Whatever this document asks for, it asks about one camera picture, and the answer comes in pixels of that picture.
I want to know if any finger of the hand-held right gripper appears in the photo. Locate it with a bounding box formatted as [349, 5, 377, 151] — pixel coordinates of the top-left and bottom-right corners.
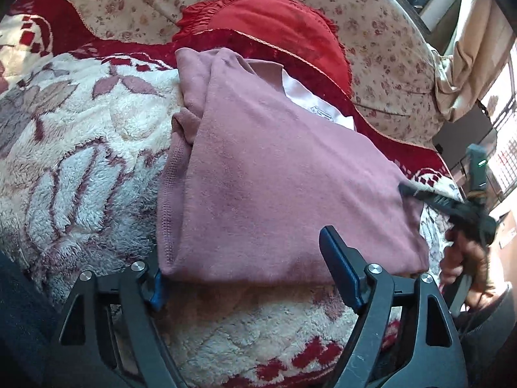
[398, 182, 461, 216]

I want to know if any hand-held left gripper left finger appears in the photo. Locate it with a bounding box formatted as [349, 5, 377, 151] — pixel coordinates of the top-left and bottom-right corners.
[57, 261, 190, 388]

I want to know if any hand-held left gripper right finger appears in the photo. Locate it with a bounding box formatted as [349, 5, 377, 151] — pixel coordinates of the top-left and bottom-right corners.
[318, 225, 469, 388]

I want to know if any pink shirt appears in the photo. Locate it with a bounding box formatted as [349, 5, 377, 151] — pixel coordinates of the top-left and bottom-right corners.
[155, 46, 431, 286]

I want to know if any person's right hand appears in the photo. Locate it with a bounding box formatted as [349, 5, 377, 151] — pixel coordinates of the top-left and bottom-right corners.
[439, 230, 495, 304]

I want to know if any dark blue cloth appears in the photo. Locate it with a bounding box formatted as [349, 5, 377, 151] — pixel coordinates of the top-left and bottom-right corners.
[0, 251, 61, 388]

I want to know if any beige curtain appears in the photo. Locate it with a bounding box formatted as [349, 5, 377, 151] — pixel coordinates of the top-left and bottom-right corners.
[434, 0, 517, 122]

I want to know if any floral sofa cover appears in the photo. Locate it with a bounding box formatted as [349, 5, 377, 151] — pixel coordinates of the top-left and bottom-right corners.
[40, 0, 449, 146]

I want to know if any red white plush blanket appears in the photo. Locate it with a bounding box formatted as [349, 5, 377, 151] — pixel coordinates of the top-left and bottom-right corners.
[0, 0, 465, 388]

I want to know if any red frilled cushion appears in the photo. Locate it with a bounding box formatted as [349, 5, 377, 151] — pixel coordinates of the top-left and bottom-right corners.
[172, 0, 352, 100]

